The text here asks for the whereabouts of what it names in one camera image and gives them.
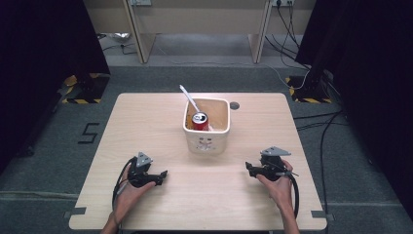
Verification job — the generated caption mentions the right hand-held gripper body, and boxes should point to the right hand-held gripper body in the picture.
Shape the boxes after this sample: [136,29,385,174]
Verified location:
[259,146,292,182]

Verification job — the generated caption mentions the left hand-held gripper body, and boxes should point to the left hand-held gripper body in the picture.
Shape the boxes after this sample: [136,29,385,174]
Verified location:
[127,151,158,189]

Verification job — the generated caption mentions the white square bin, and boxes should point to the white square bin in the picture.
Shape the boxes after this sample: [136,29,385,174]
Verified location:
[182,97,232,155]

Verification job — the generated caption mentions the red drink can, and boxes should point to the red drink can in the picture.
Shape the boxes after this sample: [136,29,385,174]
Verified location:
[191,111,210,132]

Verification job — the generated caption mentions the person's right hand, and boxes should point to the person's right hand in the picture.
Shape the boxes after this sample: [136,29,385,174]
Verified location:
[255,159,295,213]

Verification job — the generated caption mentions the person's left hand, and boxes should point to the person's left hand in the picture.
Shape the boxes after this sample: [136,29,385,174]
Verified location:
[112,164,157,225]

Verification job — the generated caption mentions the stand base with striped tape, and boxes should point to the stand base with striped tape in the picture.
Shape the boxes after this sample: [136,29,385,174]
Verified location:
[284,75,334,104]
[60,73,111,105]

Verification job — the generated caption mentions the black curtain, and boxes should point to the black curtain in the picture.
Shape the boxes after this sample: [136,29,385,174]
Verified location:
[295,0,413,222]
[0,0,111,174]

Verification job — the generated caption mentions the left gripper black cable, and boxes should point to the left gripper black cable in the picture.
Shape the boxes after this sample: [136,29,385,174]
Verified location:
[111,157,136,211]

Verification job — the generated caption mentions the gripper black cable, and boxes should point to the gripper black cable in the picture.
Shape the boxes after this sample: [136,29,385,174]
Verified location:
[278,170,301,219]
[111,157,136,211]

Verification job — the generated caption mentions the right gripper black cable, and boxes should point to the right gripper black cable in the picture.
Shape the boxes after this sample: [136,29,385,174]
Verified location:
[278,170,301,219]

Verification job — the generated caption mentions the long black floor cable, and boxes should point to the long black floor cable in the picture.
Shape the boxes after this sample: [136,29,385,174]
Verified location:
[292,110,346,216]

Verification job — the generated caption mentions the white floor cable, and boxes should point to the white floor cable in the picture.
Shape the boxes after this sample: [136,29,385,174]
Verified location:
[264,62,310,91]

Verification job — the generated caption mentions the black wall socket cables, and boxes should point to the black wall socket cables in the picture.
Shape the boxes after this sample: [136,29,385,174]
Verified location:
[264,1,311,70]

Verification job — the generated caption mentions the light wooden desk frame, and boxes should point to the light wooden desk frame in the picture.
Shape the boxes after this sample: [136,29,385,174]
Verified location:
[82,0,317,64]

